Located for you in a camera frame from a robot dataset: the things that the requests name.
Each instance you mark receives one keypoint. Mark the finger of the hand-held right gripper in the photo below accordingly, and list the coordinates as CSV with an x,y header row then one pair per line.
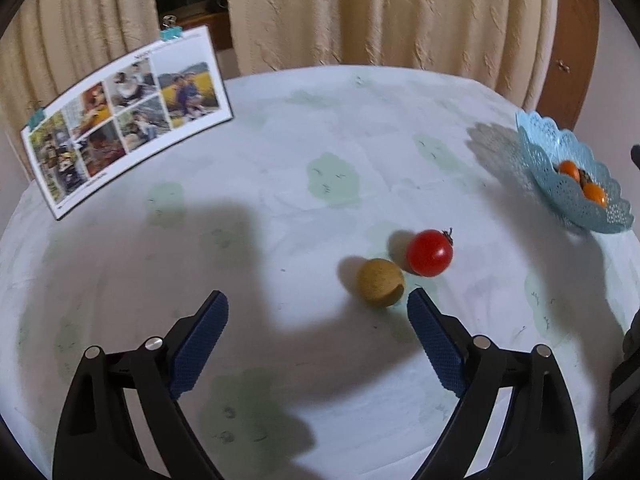
x,y
636,155

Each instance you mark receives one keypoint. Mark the metal cabinet knob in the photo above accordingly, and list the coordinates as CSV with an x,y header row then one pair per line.
x,y
563,65

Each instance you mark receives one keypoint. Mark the teal binder clip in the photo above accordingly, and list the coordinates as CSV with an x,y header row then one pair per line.
x,y
171,32
36,120

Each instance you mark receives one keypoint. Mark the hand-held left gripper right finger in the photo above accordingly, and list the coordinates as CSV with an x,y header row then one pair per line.
x,y
435,345

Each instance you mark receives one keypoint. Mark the photo collage board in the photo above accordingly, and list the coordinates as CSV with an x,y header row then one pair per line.
x,y
130,120

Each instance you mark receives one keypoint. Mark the tan round longan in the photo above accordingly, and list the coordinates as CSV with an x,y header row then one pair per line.
x,y
380,284

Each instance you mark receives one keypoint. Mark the red cherry tomato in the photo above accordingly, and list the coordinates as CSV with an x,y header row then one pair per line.
x,y
429,254

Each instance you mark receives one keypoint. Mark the brown wooden cabinet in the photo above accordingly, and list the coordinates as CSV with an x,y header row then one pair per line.
x,y
575,25

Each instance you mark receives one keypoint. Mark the small dark fruit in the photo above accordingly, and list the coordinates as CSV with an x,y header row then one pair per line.
x,y
584,178

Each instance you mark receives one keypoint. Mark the brown wooden furniture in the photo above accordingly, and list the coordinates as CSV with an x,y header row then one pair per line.
x,y
217,30

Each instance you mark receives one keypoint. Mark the blue lace plastic basket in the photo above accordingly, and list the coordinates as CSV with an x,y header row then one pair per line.
x,y
555,185

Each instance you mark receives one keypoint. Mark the orange oval fruit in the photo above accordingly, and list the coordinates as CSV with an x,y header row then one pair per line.
x,y
594,194

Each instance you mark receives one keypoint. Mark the cream textured curtain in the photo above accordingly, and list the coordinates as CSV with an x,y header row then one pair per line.
x,y
375,10
75,35

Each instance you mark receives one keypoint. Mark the small orange fruit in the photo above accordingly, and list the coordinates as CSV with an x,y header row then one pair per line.
x,y
569,170

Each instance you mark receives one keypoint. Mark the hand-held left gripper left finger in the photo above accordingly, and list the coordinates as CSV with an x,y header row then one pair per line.
x,y
200,345

